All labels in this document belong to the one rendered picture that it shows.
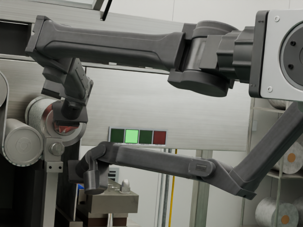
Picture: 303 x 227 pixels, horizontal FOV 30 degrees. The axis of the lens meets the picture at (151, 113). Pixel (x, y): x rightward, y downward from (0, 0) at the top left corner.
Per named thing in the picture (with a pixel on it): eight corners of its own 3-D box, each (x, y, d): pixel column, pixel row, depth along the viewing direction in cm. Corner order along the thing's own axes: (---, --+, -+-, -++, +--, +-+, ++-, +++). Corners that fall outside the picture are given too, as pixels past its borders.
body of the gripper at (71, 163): (98, 182, 177) (106, 174, 171) (67, 181, 173) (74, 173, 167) (97, 162, 180) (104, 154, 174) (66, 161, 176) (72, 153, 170)
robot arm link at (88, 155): (103, 147, 168) (85, 147, 166) (105, 170, 165) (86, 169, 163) (97, 156, 173) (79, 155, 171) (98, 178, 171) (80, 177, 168)
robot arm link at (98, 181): (125, 149, 167) (104, 142, 161) (128, 186, 163) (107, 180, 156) (95, 161, 174) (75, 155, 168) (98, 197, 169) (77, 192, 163)
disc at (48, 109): (36, 143, 174) (45, 95, 174) (36, 142, 174) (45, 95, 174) (82, 149, 180) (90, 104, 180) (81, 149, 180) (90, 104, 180)
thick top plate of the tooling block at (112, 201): (90, 213, 179) (92, 194, 179) (59, 188, 216) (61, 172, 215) (137, 213, 185) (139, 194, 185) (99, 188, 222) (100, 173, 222)
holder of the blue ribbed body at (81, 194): (78, 204, 182) (79, 189, 182) (60, 189, 203) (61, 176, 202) (87, 204, 183) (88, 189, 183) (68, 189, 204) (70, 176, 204)
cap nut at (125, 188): (121, 193, 185) (122, 179, 185) (117, 191, 188) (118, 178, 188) (131, 193, 186) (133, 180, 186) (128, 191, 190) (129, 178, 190)
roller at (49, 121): (43, 138, 174) (50, 102, 174) (26, 129, 198) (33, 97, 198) (78, 144, 179) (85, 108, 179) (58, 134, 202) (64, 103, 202)
